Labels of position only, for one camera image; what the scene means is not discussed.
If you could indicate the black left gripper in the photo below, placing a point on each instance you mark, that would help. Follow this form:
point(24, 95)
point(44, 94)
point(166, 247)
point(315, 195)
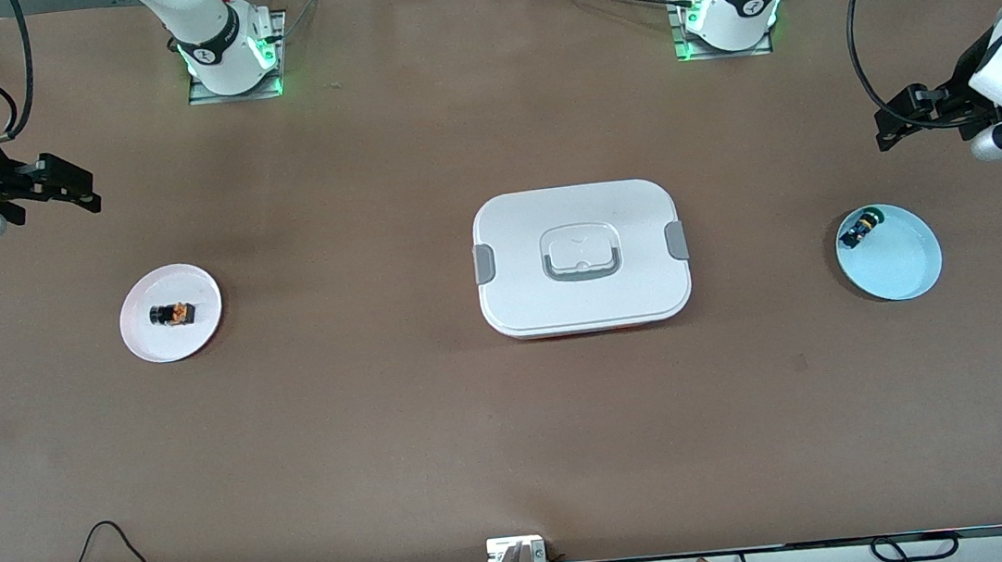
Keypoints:
point(958, 96)

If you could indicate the orange push button switch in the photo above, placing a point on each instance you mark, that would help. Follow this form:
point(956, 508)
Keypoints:
point(172, 315)

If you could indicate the light blue round plate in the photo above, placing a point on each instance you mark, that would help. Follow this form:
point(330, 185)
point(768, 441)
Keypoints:
point(899, 262)

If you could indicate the pink round plate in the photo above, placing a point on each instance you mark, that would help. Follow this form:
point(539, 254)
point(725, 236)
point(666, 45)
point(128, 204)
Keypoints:
point(176, 287)

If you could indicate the white lidded container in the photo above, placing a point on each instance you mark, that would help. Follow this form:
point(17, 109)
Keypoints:
point(587, 300)

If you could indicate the green push button switch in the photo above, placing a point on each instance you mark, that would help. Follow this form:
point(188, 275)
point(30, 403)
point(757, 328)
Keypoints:
point(863, 226)

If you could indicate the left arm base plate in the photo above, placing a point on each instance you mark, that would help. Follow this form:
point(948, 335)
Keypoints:
point(724, 53)

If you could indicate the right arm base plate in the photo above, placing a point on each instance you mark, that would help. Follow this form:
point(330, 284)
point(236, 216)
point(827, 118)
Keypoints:
point(235, 97)

